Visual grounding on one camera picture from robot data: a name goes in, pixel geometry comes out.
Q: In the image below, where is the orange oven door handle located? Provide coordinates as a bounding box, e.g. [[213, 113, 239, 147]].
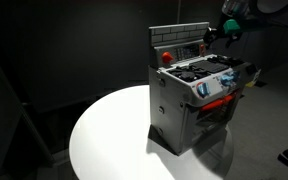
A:
[[199, 93, 237, 111]]

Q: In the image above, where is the round white table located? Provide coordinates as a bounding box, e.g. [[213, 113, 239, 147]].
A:
[[69, 85, 234, 180]]

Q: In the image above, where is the grey toy stove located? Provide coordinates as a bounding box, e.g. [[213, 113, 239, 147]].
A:
[[149, 22, 259, 155]]

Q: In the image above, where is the blue right stove knob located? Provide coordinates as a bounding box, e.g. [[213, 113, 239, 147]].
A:
[[231, 71, 240, 82]]

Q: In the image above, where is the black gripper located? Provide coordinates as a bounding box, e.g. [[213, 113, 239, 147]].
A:
[[203, 19, 242, 48]]

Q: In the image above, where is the orange stove button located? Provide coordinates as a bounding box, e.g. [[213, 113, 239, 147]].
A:
[[162, 52, 174, 64], [199, 44, 205, 56]]

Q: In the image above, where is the blue middle stove knob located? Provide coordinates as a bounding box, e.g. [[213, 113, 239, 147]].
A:
[[220, 75, 233, 86]]

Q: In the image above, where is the blue left stove knob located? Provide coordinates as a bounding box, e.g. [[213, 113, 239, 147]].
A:
[[197, 83, 210, 97]]

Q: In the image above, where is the robot arm with teal band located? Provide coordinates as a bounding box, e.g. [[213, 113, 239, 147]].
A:
[[203, 0, 288, 49]]

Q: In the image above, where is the blue stove knob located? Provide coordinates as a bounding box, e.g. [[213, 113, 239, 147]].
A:
[[220, 75, 233, 86], [231, 71, 240, 82], [197, 83, 210, 97]]

